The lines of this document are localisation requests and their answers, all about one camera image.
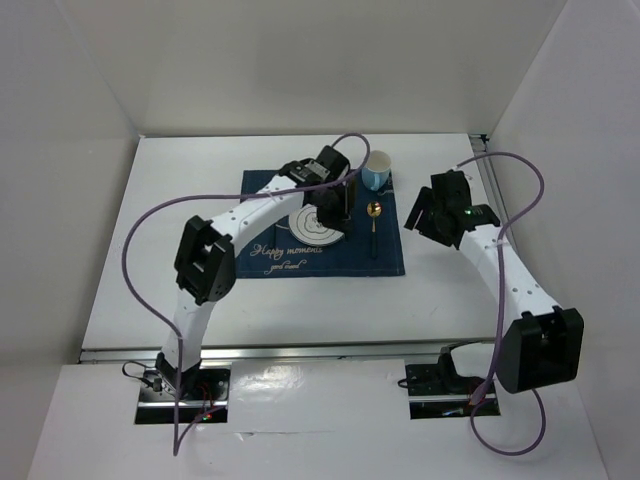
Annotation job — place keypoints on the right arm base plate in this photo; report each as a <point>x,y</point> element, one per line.
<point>436,390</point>

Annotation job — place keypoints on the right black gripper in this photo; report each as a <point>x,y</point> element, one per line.
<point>420,205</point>

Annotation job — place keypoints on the dark blue fish placemat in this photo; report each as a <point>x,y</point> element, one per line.
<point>275,253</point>

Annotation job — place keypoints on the aluminium front rail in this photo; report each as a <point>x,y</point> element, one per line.
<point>286,352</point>

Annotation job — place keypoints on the white and blue mug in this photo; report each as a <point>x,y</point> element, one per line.
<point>376,170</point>

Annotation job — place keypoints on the white plate green rim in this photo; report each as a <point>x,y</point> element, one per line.
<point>307,229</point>

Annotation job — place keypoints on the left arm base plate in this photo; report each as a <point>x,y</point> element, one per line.
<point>207,398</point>

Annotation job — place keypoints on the aluminium rail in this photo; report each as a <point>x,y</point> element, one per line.
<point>479,145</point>
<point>286,352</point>

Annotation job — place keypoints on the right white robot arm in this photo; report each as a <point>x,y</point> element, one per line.
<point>539,342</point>

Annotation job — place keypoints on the aluminium right side rail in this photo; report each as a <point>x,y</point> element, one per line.
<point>479,145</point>

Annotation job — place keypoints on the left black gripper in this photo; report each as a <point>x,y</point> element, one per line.
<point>339,219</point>

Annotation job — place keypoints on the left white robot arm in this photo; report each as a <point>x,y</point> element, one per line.
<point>206,257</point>

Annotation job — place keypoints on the gold spoon green handle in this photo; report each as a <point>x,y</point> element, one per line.
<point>374,210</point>

